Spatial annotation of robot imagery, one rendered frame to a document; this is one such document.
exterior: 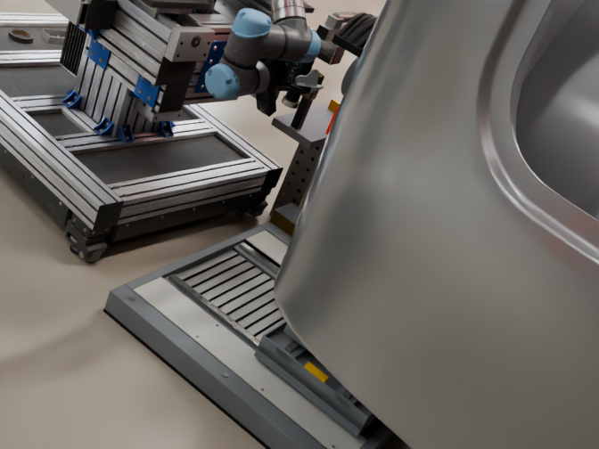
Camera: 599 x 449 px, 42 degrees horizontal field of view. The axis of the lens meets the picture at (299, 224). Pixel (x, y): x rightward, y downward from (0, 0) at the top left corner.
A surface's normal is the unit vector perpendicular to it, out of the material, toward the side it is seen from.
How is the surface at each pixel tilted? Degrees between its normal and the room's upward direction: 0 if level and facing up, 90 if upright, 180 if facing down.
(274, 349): 90
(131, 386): 0
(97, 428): 0
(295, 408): 0
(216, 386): 90
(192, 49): 90
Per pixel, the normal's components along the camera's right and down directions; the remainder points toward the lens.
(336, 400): -0.53, 0.25
